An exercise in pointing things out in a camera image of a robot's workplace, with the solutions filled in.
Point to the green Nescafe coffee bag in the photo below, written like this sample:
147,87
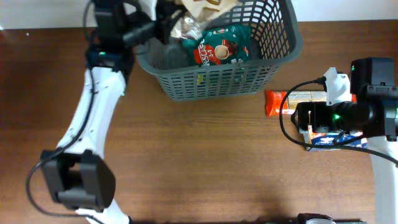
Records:
220,46

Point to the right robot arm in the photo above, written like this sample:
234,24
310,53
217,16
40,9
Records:
361,108

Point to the beige brown snack pouch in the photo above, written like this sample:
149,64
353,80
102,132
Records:
198,15

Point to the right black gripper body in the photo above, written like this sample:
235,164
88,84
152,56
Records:
336,117

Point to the grey plastic mesh basket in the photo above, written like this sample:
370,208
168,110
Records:
274,40

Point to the multicolour Kleenex tissue pack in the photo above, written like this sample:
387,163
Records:
328,139

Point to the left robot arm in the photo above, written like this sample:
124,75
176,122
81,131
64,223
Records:
75,171

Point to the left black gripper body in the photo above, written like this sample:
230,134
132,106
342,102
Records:
158,27

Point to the orange spaghetti packet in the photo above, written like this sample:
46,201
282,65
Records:
274,99

